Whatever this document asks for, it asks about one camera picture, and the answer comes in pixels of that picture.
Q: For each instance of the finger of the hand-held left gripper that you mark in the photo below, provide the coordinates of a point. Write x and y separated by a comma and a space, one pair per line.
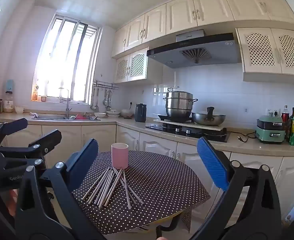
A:
48, 138
14, 128

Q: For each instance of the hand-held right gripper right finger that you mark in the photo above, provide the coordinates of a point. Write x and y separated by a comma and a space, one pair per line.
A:
212, 162

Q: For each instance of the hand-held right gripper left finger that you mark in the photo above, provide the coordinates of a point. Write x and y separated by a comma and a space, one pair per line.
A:
83, 160

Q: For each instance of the bunch of wooden chopsticks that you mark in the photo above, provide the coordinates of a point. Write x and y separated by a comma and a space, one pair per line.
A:
108, 183

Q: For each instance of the hanging metal utensils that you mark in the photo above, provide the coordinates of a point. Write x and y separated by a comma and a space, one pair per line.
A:
107, 101

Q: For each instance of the steel sink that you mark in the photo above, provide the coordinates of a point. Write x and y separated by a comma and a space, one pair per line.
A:
49, 117

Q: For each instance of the labelled glass jar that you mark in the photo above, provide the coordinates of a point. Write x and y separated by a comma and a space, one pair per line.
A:
8, 103

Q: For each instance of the black glass cooktop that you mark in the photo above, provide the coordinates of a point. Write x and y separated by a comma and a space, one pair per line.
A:
199, 134

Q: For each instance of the beige stove board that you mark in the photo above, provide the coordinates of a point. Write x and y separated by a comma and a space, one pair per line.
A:
202, 127

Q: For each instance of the metal faucet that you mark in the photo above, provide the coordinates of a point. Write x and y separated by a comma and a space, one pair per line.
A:
67, 105

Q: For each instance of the pink dish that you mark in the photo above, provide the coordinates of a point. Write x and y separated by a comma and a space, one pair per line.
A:
80, 117

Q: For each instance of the orange bottle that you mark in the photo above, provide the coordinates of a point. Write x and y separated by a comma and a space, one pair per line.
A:
34, 95

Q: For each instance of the small pink windowsill cup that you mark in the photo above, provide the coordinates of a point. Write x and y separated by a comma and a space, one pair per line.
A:
43, 98

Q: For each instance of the steel wok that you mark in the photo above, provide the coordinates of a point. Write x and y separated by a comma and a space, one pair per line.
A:
207, 120

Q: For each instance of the light blue container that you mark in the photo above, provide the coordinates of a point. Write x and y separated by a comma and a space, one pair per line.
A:
9, 85

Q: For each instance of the small white bowl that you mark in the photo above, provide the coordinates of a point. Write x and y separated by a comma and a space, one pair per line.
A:
100, 114

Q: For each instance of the brown polka dot tablecloth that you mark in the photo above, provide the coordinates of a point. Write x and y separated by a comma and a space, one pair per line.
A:
162, 185

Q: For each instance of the hanging metal ladle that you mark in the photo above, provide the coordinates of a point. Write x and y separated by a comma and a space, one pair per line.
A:
94, 106

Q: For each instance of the white bowl with dark base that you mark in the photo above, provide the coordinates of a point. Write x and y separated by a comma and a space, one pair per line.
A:
127, 113

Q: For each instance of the green electric cooker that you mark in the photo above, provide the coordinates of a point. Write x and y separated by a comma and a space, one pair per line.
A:
269, 135

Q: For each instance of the steel steamer pot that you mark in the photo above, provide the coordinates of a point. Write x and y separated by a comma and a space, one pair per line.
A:
179, 102

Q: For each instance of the black kettle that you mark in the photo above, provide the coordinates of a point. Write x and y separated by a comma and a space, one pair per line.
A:
140, 113

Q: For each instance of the small lattice door cabinet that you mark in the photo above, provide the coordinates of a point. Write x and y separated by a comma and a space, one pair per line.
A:
137, 66

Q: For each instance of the grey range hood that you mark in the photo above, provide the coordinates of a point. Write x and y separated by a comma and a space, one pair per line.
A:
167, 57

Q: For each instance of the large lattice door cabinet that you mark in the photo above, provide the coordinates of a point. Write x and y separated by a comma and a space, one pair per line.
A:
259, 50

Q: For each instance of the cream upper cabinets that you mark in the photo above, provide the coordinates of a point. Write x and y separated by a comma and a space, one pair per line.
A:
182, 15

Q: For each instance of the black table frame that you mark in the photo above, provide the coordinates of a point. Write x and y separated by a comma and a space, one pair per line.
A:
173, 223

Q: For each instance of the wall socket with plug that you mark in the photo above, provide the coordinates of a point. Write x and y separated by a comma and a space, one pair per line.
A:
131, 104

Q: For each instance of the metal utensil rail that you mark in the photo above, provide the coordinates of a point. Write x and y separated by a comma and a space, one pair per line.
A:
106, 85

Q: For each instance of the double wall socket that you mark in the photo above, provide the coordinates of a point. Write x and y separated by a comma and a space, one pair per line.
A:
273, 112

